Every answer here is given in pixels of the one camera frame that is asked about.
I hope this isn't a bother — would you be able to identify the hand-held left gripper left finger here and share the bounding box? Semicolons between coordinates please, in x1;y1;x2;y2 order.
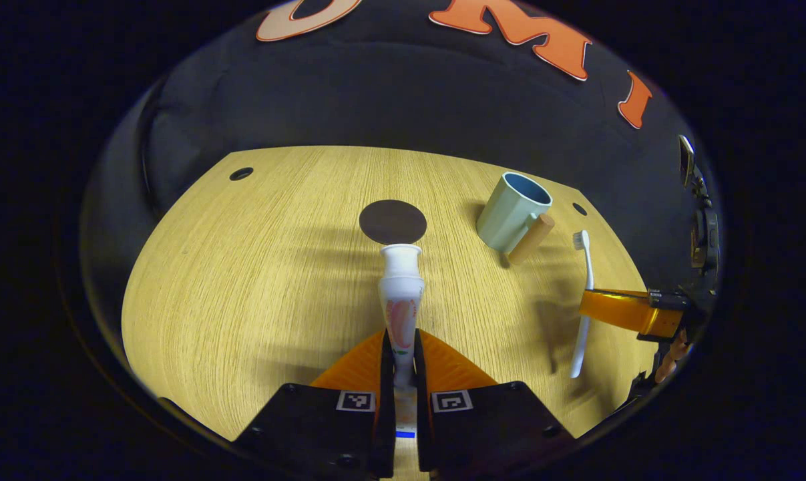
232;329;397;479

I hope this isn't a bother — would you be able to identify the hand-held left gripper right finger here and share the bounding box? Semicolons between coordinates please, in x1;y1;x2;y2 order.
413;329;577;479

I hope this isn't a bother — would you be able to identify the white toothbrush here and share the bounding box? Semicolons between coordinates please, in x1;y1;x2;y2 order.
570;230;596;379

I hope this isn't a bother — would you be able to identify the light blue cup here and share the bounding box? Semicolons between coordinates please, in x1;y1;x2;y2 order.
476;172;556;265

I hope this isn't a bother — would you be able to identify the white toothpaste tube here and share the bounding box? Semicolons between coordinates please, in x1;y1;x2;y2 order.
378;244;425;438

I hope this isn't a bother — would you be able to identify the dark round coaster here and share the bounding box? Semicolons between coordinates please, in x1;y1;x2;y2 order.
359;199;428;245

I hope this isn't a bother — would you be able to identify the black backdrop cloth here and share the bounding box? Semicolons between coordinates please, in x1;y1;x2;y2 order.
82;0;717;375

